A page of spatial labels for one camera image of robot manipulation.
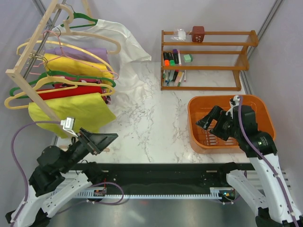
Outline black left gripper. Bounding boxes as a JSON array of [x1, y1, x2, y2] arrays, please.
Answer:
[[60, 126, 119, 173]]

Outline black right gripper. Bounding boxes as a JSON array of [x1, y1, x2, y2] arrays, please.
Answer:
[[195, 105, 242, 141]]

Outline yellow-green trousers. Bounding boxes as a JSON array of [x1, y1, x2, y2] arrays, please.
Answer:
[[28, 93, 116, 139]]

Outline yellow velvet hanger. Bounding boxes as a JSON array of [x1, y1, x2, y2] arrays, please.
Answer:
[[4, 76, 116, 110]]

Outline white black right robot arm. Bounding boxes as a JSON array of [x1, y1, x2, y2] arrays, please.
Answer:
[[196, 105, 303, 227]]

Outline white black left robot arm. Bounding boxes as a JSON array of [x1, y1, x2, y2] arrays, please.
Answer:
[[5, 128, 118, 227]]

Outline green velvet hanger lower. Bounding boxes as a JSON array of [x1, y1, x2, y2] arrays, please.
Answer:
[[9, 70, 117, 99]]

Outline green velvet hanger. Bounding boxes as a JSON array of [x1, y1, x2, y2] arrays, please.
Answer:
[[9, 70, 117, 99], [71, 12, 98, 29]]

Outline beige wooden hanger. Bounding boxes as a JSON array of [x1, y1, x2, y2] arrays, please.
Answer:
[[53, 4, 121, 54]]

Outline cream plastic hanger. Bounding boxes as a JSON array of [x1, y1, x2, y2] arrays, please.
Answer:
[[16, 40, 117, 74]]

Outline green velvet hanger top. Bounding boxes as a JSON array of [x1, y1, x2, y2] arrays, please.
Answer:
[[71, 12, 98, 29]]

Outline orange plastic basket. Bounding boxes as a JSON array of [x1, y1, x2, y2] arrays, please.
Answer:
[[187, 95, 276, 154]]

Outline pink patterned garment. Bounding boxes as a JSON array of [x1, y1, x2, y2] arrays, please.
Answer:
[[63, 77, 110, 94]]

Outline white t-shirt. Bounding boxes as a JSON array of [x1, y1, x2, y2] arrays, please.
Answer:
[[52, 19, 152, 102]]

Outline wooden desk shelf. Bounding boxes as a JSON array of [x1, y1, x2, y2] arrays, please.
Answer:
[[160, 30, 258, 91]]

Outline markers on lower shelf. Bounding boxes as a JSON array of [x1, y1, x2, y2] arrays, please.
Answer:
[[161, 70, 187, 87]]

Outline green eraser block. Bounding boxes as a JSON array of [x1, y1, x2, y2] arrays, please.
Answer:
[[183, 54, 193, 63]]

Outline green highlighter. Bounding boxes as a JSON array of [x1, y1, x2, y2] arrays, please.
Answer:
[[167, 52, 175, 66]]

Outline pink white pen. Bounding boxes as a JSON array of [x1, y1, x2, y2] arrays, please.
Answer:
[[177, 49, 182, 66]]

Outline orange highlighter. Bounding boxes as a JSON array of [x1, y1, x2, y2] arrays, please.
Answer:
[[163, 52, 170, 66]]

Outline red garment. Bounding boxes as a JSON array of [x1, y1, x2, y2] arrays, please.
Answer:
[[39, 86, 102, 100]]

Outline purple cap marker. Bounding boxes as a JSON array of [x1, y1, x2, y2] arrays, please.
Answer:
[[172, 49, 179, 65]]

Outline brown cube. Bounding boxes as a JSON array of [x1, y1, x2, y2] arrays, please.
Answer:
[[191, 26, 205, 43]]

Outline small white plastic item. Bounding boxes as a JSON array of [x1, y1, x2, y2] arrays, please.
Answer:
[[172, 29, 187, 42]]

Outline purple garment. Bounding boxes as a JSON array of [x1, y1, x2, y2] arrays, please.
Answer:
[[45, 47, 109, 63]]

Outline yellow garment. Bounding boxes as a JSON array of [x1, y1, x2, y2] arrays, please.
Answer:
[[44, 53, 115, 79]]

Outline wooden clothes rack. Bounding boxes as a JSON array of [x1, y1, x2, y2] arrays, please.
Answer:
[[5, 0, 95, 152]]

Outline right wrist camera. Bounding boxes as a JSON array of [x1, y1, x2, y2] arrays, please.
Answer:
[[226, 95, 240, 119]]

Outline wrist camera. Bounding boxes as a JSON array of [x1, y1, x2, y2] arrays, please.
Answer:
[[60, 117, 78, 138], [226, 95, 240, 119]]

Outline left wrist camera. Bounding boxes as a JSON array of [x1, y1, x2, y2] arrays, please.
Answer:
[[60, 117, 78, 138]]

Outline cable tray rail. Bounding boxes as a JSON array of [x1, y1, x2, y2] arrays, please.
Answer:
[[73, 187, 234, 200]]

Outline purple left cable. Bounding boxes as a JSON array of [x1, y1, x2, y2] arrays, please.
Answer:
[[10, 121, 62, 209]]

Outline pink wire hanger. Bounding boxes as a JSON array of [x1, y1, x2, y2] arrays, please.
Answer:
[[39, 30, 119, 80]]

